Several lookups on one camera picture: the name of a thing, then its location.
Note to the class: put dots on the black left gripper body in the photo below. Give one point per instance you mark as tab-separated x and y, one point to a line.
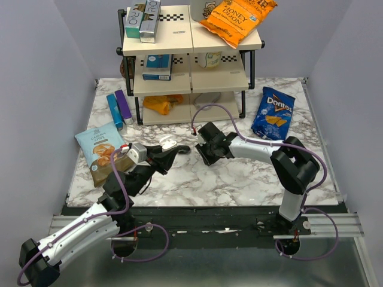
156	164

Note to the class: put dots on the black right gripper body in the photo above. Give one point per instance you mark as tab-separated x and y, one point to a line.
208	155

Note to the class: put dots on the white earbud charging case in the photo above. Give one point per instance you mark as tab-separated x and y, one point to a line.
168	142

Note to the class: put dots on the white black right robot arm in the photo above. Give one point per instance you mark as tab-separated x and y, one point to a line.
294	165

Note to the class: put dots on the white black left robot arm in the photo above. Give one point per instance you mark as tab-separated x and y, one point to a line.
133	165

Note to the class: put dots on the orange plastic bag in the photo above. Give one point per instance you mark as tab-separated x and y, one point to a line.
162	104

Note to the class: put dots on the blue Doritos bag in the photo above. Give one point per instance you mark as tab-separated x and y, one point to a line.
274	115

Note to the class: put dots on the cassava chips bag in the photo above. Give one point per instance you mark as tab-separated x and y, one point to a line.
98	145

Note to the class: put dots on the blue tube box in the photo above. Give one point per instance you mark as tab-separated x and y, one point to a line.
115	112

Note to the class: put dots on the purple tube box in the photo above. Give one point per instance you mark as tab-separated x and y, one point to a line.
123	107

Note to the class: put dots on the beige three-tier shelf rack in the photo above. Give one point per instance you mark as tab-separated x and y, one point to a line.
184	38

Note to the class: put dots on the white printed mug middle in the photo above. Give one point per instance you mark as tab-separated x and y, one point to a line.
209	60

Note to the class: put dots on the white printed mug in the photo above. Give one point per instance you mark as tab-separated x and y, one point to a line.
201	9
209	60

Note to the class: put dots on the blue white box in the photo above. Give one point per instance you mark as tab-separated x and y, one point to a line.
157	67

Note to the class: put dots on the brown object behind rack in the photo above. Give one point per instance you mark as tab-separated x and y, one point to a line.
130	62

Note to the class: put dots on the orange honey dijon chips bag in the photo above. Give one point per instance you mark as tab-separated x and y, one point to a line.
234	20

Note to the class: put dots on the silver toothpaste box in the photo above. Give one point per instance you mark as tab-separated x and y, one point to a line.
149	24

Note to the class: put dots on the white printed mug top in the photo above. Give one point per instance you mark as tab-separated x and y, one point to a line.
201	9

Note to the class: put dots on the teal toothpaste box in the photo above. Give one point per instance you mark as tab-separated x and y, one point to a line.
134	19

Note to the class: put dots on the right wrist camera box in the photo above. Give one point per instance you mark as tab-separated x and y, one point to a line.
200	139

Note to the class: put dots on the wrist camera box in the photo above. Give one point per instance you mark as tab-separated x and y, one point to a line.
200	139
137	153

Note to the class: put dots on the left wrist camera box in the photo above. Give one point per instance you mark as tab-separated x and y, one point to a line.
137	153

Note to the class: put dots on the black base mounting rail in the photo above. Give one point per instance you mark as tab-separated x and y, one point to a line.
206	228

